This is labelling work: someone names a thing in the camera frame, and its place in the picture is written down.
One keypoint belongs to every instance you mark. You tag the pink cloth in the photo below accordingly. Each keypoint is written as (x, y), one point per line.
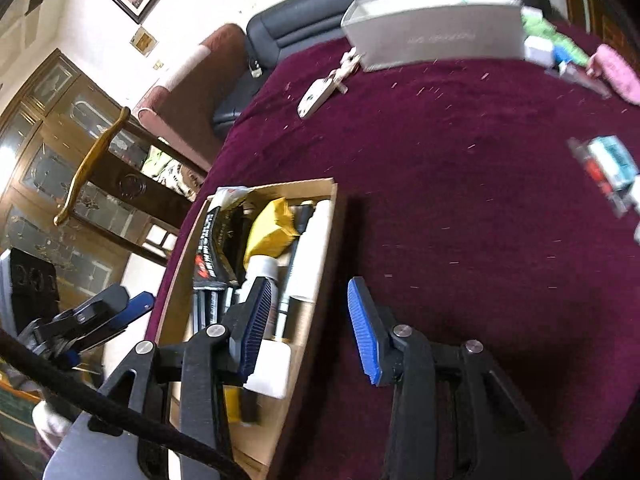
(617, 72)

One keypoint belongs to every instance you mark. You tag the wide white bottle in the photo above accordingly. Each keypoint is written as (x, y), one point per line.
(270, 367)

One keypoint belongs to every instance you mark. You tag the yellow pouch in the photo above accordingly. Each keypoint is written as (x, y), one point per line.
(270, 230)

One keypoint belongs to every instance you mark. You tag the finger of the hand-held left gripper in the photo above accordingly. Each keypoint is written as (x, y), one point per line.
(100, 302)
(135, 305)

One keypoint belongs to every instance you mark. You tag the green patterned cloth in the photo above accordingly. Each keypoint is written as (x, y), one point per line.
(167, 167)

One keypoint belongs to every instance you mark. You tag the cardboard box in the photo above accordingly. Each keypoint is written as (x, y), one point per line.
(305, 360)

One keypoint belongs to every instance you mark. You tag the small white bottle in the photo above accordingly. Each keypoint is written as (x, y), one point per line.
(260, 267)

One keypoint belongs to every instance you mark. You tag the small white box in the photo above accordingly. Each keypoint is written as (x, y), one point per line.
(537, 50)

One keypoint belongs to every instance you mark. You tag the wooden glass-door cabinet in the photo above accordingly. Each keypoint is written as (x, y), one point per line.
(45, 160)

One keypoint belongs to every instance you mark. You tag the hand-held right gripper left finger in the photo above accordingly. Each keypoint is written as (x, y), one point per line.
(252, 325)

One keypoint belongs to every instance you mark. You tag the small wall plaque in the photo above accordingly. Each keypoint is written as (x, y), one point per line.
(143, 40)

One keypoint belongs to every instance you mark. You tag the black packet with red print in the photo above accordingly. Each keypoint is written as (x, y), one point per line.
(212, 255)

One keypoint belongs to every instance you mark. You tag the brown armchair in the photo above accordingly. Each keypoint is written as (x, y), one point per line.
(200, 85)

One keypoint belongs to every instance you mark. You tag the long white tube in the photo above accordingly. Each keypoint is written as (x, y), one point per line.
(315, 250)

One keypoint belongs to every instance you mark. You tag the silver black pen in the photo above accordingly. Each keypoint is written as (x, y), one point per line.
(285, 305)

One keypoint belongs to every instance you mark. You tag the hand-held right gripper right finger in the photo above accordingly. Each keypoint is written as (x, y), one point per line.
(362, 325)

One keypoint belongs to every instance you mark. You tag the long grey box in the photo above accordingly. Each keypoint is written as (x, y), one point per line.
(440, 25)

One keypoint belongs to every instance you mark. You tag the black sofa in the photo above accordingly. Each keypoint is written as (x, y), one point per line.
(300, 30)

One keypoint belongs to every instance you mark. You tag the small yellow box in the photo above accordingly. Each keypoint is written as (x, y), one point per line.
(231, 402)

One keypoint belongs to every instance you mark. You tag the dark patterned pouch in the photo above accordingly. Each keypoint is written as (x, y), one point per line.
(582, 80)

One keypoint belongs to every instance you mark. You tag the blue cap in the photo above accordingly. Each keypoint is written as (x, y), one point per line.
(567, 55)

